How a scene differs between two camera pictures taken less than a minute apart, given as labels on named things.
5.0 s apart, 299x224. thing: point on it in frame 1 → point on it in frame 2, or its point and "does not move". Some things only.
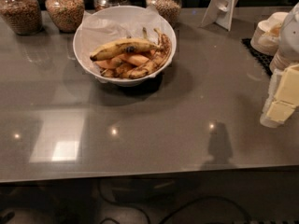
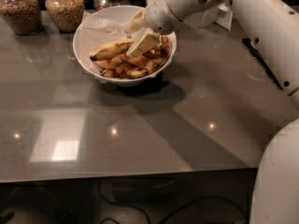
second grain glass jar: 65,7 does not move
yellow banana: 124,47 does not move
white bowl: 109,23 does not move
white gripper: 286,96 → 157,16
